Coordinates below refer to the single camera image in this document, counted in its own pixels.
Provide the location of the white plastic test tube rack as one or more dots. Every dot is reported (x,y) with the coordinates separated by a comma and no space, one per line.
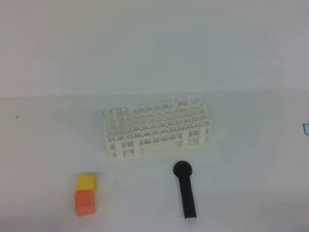
(159,127)

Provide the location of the clear test tube in rack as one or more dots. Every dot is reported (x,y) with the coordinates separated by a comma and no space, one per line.
(106,119)

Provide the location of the clear glass test tube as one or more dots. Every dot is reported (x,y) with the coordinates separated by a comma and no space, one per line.
(125,120)

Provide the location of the yellow foam cube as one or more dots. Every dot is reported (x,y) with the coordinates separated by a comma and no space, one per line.
(87,182)

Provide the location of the orange foam cube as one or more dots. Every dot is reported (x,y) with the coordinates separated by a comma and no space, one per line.
(84,203)

